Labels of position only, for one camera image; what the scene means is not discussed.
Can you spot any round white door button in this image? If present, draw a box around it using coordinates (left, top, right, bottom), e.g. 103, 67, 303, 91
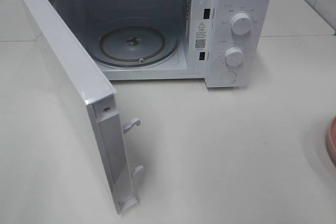
221, 71, 237, 84

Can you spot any pink round plate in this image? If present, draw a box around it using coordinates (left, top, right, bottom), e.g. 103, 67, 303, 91
326, 116, 336, 165

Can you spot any white timer knob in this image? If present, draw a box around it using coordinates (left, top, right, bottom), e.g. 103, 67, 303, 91
224, 47, 244, 67

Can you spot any white microwave door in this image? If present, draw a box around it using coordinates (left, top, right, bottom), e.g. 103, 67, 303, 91
22, 0, 144, 214

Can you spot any glass microwave turntable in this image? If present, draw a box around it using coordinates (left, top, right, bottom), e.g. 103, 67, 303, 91
87, 17, 180, 68

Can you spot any upper white power knob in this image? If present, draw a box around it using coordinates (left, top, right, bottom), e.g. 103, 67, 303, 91
230, 11, 253, 35

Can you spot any white warning label sticker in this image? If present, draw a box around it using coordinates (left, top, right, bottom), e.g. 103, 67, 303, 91
193, 19, 211, 50

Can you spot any white microwave oven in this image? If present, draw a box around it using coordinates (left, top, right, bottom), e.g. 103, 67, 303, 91
49, 0, 270, 88

